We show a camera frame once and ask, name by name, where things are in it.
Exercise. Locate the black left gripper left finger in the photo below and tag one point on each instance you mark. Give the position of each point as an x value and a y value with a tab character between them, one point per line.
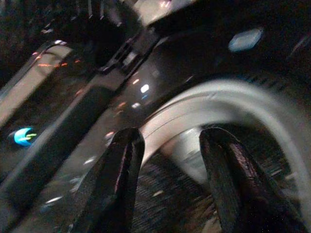
114	184

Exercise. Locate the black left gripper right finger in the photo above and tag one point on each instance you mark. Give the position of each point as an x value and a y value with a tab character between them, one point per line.
233	189

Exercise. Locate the black front-load washing machine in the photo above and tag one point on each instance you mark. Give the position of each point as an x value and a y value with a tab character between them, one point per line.
170	60

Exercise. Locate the blue sticker label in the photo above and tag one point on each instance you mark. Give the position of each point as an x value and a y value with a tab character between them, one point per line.
245	40

